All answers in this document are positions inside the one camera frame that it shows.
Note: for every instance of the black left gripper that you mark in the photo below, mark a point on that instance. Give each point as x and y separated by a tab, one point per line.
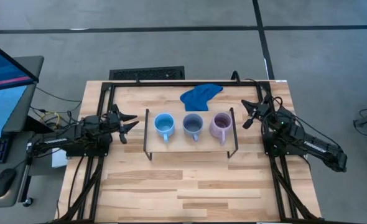
115	123

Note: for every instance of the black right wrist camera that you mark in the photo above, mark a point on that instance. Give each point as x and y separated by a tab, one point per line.
249	123

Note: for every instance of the wooden shelf with black frame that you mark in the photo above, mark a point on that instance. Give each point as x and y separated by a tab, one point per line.
177	146

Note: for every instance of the grey-blue mug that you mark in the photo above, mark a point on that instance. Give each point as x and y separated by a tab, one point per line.
193	124

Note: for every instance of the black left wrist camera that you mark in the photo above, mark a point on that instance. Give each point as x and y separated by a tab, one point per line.
123	137

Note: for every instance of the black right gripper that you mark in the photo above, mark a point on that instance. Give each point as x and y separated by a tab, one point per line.
264	110

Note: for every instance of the light blue mug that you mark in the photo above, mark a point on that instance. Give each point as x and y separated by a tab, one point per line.
164	124

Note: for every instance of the blue cloth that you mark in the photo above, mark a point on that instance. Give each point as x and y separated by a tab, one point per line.
199	96

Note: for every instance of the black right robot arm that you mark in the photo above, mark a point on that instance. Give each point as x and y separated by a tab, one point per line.
314	144

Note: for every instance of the white box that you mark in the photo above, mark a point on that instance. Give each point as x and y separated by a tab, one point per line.
59	160

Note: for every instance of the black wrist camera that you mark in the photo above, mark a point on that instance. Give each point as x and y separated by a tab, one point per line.
123	137
249	123

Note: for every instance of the black perforated floor grate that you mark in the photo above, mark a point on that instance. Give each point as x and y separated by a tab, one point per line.
146	73

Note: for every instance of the black-framed monitor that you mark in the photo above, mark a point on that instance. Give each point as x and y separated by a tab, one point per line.
3	71

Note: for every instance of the black computer mouse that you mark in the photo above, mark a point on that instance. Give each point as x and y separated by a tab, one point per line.
3	182

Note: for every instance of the black metal table frame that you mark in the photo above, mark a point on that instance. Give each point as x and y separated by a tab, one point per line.
158	84

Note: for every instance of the grey-backed monitor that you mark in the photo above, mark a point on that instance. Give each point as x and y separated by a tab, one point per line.
18	109

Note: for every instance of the grey side desk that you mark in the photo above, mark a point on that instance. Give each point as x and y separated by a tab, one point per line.
18	189

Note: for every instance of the black caster wheel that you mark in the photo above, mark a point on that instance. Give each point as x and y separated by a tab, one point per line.
27	202

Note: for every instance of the lilac ribbed mug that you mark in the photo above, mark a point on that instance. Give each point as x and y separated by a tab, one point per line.
216	130

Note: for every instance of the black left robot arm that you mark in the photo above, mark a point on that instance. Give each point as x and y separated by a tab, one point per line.
62	141

